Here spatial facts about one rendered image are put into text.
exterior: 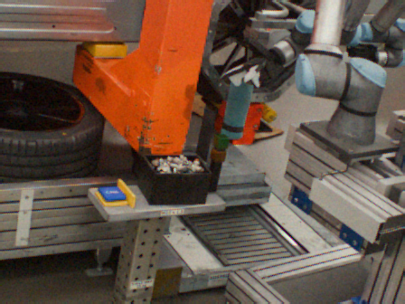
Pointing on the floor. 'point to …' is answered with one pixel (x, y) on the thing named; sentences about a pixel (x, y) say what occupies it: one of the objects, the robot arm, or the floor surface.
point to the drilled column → (138, 261)
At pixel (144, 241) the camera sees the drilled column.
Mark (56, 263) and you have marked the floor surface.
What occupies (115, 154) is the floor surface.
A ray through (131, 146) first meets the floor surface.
